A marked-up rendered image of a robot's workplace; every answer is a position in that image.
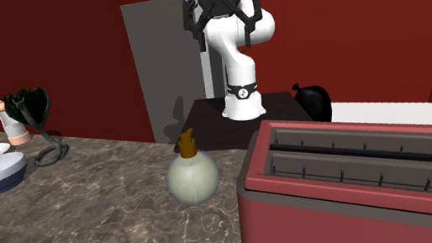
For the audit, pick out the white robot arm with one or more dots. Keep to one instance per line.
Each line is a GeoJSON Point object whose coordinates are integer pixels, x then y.
{"type": "Point", "coordinates": [239, 72]}

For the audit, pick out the round soap dispenser brown pump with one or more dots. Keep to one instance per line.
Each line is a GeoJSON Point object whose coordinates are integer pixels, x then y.
{"type": "Point", "coordinates": [193, 179]}

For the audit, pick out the grey upright panel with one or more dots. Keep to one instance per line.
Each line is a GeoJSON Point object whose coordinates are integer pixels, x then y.
{"type": "Point", "coordinates": [167, 61]}

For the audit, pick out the black rubbish bag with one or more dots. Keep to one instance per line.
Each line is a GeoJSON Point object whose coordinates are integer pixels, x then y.
{"type": "Point", "coordinates": [315, 102]}

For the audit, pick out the white and peach grinder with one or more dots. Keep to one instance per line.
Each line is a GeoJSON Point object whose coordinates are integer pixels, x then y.
{"type": "Point", "coordinates": [14, 129]}

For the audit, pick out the red toaster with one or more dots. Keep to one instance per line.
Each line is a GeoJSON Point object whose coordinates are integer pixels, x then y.
{"type": "Point", "coordinates": [334, 214]}

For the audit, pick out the dark robot stand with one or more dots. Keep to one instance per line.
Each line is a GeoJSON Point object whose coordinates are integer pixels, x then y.
{"type": "Point", "coordinates": [204, 126]}

